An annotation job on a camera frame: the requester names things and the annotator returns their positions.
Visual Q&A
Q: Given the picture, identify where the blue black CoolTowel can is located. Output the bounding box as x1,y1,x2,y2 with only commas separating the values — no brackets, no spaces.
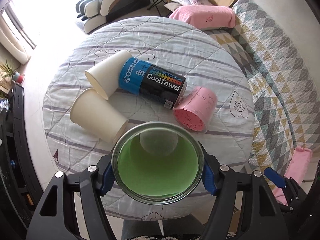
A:
119,57,187,109

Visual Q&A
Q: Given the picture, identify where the triangle patterned quilt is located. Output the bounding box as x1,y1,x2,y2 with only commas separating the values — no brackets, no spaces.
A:
212,0,319,174

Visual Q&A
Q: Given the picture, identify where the striped white tablecloth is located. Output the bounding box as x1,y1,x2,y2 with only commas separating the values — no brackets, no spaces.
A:
42,16,255,222

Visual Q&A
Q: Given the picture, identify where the pink cloth at right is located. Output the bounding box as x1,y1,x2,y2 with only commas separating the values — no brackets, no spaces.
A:
272,146,313,205

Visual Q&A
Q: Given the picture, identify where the floral pillow with navy cloth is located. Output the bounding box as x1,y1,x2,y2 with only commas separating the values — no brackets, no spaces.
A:
165,0,213,12

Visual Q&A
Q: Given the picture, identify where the pink folded towel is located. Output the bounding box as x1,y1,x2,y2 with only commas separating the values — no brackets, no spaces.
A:
169,5,236,30

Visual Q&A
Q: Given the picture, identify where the cream paper cup near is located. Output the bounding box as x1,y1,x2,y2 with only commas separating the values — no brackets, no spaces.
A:
70,88,129,145

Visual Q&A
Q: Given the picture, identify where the green lined clear cup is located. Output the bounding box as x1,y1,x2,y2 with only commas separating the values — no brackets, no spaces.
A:
111,121,204,205

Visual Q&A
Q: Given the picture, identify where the white massage chair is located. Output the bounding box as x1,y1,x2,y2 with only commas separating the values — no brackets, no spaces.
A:
75,0,150,34

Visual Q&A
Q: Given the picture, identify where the pink lined clear cup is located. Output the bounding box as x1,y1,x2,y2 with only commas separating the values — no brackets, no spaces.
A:
173,86,217,133

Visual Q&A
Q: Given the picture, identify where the cream paper cup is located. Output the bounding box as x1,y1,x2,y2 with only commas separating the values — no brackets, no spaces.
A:
70,88,129,145
85,50,132,100

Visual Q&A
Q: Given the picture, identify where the black tv cabinet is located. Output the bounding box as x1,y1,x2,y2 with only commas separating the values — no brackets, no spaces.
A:
1,84,43,239

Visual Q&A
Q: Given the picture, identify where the cream paper cup far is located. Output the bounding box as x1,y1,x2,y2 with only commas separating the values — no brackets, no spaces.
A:
85,50,132,100

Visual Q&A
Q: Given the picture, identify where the potted green plant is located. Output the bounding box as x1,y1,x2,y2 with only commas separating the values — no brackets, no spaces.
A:
1,60,24,92

